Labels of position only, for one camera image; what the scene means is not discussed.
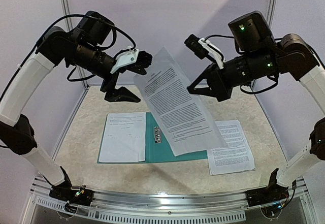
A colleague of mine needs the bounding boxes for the printed text page sheet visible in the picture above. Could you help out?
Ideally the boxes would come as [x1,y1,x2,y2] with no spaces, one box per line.
[134,48,226,156]

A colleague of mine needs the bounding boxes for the printed signature page sheet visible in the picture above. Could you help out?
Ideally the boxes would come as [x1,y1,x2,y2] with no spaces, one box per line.
[97,112,146,164]

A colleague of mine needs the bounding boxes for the green file folder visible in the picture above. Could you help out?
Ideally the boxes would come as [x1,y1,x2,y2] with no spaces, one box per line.
[96,112,209,164]

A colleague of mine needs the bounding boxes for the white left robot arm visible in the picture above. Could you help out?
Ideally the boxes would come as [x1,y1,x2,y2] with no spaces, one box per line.
[1,11,152,201]

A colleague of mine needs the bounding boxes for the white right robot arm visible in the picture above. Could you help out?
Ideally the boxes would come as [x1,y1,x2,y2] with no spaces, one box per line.
[184,11,324,109]

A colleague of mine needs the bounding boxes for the white paper stack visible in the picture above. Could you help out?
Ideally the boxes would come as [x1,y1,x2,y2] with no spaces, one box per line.
[207,120,255,175]

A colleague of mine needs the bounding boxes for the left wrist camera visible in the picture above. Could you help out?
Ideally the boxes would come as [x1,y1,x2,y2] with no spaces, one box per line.
[110,48,140,74]

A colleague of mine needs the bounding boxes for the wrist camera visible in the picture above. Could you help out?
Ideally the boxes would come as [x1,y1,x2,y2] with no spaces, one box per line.
[110,48,140,74]
[184,34,225,70]

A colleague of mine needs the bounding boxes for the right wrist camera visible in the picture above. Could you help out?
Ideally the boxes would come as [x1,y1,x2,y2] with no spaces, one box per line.
[184,34,225,70]

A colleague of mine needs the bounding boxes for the left aluminium corner post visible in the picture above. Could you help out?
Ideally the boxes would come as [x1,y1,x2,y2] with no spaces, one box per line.
[60,0,86,78]

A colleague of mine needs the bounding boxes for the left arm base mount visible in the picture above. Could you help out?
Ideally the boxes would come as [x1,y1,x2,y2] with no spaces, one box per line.
[48,167,94,212]

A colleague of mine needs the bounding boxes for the aluminium front rail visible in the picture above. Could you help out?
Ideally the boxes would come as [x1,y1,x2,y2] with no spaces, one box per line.
[22,176,317,223]

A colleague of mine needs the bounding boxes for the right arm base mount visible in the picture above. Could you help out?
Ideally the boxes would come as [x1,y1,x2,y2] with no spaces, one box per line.
[245,168,297,209]

